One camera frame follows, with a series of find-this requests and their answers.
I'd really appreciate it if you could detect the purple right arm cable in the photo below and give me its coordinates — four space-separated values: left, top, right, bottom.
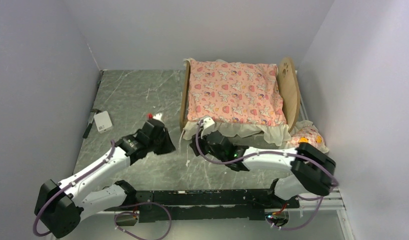
195 119 340 232

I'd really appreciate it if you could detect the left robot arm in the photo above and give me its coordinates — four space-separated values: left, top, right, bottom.
32 116 176 238

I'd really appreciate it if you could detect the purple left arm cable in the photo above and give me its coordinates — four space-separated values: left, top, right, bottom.
32 139 172 240

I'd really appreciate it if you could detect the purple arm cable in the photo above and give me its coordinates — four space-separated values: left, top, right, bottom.
32 139 172 240
195 119 340 232

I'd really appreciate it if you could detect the white small box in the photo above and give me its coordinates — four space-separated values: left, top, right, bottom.
93 111 113 134

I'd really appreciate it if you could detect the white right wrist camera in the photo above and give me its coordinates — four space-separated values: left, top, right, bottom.
199 116 216 136

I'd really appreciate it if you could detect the pink unicorn print mattress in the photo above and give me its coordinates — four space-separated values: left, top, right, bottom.
180 58 292 147

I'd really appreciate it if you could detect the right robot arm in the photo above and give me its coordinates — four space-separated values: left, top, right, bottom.
189 131 339 208

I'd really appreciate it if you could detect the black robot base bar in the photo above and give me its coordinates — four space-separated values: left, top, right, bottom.
106 188 300 223

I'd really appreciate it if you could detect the wooden pet bed frame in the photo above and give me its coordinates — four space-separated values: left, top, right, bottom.
179 56 301 132

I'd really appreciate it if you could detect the aluminium rail at table edge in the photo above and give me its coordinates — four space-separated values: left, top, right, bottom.
299 95 309 121

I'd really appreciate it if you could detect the pink checkered duck pillow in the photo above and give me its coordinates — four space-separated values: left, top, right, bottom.
284 120 329 154

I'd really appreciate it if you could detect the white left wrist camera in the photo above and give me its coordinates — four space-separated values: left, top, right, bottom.
147 112 163 122

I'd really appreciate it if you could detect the black marker pen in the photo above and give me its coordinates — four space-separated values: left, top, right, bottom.
82 108 101 139

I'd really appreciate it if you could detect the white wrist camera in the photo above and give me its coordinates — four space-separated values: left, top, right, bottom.
199 116 216 136
147 112 163 122

